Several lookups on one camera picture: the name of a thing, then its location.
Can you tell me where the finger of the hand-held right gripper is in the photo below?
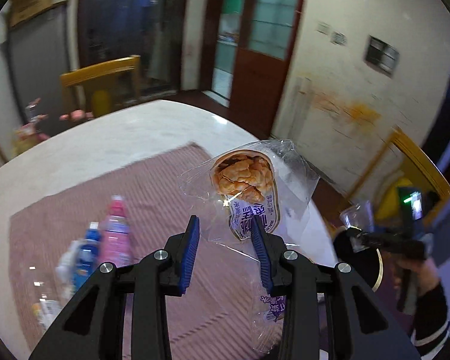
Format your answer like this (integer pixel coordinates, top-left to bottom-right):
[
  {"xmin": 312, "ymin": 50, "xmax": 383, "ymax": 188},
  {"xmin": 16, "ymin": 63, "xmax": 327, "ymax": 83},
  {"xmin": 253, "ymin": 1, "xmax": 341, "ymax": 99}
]
[{"xmin": 345, "ymin": 228, "xmax": 396, "ymax": 251}]

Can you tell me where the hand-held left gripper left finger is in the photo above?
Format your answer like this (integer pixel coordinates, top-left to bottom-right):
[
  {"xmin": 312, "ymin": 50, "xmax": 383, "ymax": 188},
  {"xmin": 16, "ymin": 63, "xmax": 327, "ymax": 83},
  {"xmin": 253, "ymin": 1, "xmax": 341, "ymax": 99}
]
[{"xmin": 29, "ymin": 215, "xmax": 201, "ymax": 360}]

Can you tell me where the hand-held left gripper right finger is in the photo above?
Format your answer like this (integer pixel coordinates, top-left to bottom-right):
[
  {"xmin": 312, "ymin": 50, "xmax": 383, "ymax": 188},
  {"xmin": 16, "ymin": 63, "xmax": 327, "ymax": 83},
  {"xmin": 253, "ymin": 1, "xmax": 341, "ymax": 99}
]
[{"xmin": 249, "ymin": 223, "xmax": 421, "ymax": 360}]

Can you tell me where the clear plastic bottle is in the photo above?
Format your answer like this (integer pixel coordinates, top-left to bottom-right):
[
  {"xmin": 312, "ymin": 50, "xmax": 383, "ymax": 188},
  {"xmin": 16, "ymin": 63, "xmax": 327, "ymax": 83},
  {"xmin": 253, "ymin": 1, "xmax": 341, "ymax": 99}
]
[{"xmin": 339, "ymin": 200, "xmax": 376, "ymax": 252}]

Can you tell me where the black trash bin gold rim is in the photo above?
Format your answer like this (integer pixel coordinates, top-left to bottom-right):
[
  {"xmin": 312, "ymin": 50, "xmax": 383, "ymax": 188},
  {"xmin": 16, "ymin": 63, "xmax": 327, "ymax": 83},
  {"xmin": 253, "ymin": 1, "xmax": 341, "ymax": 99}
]
[{"xmin": 333, "ymin": 229, "xmax": 383, "ymax": 293}]

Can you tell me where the pink plastic bottle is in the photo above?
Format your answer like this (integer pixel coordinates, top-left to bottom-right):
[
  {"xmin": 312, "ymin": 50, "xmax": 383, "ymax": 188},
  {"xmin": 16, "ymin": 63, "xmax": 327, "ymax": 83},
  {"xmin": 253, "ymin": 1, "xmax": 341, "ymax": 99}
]
[{"xmin": 97, "ymin": 195, "xmax": 133, "ymax": 271}]

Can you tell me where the walnut print snack wrapper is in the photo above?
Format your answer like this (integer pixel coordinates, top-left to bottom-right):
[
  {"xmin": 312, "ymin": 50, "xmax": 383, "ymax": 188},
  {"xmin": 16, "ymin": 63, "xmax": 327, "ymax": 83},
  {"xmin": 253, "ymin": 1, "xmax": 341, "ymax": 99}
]
[{"xmin": 178, "ymin": 139, "xmax": 320, "ymax": 347}]

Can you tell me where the blue label plastic bottle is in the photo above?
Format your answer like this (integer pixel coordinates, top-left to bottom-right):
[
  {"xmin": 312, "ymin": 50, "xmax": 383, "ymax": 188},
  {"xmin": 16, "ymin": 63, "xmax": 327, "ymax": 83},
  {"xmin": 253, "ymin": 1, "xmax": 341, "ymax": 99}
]
[{"xmin": 71, "ymin": 222, "xmax": 102, "ymax": 293}]

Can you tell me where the small white plastic bottle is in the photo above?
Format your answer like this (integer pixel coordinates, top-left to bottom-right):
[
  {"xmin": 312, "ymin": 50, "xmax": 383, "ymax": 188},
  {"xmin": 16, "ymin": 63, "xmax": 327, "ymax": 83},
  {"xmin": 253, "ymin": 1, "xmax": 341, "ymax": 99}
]
[{"xmin": 56, "ymin": 240, "xmax": 83, "ymax": 301}]

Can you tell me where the yellow label plastic bottle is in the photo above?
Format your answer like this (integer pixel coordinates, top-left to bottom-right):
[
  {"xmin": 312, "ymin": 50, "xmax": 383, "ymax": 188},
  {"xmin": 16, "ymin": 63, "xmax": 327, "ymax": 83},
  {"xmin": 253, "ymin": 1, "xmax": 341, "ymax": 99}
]
[{"xmin": 34, "ymin": 296, "xmax": 61, "ymax": 331}]

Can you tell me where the person's right hand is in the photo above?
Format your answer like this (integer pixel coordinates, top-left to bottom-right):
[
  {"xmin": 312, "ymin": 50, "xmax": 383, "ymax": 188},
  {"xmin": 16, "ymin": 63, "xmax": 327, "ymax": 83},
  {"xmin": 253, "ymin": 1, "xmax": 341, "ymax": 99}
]
[{"xmin": 395, "ymin": 259, "xmax": 441, "ymax": 297}]

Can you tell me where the striped cloth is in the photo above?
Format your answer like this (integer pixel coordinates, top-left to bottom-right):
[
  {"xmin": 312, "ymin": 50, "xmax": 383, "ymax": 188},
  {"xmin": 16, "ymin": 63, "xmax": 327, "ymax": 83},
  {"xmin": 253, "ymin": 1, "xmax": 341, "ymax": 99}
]
[{"xmin": 9, "ymin": 143, "xmax": 286, "ymax": 360}]

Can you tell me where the pink children's bike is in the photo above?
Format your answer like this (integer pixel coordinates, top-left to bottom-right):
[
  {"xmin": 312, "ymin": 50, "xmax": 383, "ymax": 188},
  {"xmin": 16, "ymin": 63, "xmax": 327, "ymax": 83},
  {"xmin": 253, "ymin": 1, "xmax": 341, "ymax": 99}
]
[{"xmin": 13, "ymin": 97, "xmax": 91, "ymax": 147}]

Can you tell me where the brown glass panel door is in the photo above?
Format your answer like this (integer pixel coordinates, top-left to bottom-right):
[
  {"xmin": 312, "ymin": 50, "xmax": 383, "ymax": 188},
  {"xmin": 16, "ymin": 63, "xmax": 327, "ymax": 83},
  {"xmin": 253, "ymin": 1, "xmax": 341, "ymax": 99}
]
[{"xmin": 229, "ymin": 0, "xmax": 310, "ymax": 121}]

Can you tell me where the kitchen counter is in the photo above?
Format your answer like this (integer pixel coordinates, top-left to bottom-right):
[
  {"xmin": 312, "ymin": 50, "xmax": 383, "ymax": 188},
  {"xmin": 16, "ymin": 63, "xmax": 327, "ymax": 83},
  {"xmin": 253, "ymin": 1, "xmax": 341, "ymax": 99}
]
[{"xmin": 214, "ymin": 34, "xmax": 239, "ymax": 74}]

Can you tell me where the yellow plastic bag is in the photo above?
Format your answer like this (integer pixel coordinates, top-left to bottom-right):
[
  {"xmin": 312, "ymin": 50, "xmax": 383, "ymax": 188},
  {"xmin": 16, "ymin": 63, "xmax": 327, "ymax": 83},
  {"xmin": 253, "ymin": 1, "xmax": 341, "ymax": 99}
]
[{"xmin": 13, "ymin": 125, "xmax": 42, "ymax": 151}]

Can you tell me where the dark glass sliding door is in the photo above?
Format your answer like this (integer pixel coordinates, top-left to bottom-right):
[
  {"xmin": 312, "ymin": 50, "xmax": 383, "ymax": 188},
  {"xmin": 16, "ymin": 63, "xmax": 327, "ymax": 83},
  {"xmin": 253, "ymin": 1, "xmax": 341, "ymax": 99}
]
[{"xmin": 77, "ymin": 0, "xmax": 192, "ymax": 102}]

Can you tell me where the grey refrigerator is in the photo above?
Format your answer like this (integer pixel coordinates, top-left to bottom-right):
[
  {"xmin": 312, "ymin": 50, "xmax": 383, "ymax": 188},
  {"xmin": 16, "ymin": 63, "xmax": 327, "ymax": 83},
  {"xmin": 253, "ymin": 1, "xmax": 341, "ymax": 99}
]
[{"xmin": 0, "ymin": 2, "xmax": 72, "ymax": 128}]

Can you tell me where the dark wall panel box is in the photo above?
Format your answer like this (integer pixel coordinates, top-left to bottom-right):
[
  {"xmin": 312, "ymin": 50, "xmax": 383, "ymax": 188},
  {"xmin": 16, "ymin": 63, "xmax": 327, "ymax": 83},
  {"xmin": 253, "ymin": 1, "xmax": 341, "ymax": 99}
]
[{"xmin": 364, "ymin": 35, "xmax": 400, "ymax": 79}]

